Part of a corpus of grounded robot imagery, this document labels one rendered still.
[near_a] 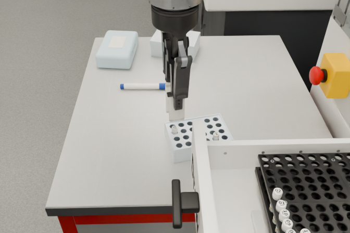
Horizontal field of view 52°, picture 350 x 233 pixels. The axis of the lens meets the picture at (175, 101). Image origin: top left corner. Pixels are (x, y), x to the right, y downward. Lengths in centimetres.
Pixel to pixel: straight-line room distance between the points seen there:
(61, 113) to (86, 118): 125
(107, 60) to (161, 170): 39
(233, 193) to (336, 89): 34
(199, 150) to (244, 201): 12
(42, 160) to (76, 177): 114
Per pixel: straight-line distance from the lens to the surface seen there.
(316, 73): 80
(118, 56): 98
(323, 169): 58
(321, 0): 129
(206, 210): 47
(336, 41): 89
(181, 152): 72
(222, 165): 62
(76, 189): 72
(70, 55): 260
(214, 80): 95
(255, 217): 57
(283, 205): 51
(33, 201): 173
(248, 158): 62
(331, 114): 91
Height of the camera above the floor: 131
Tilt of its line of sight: 39 degrees down
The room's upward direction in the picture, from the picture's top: straight up
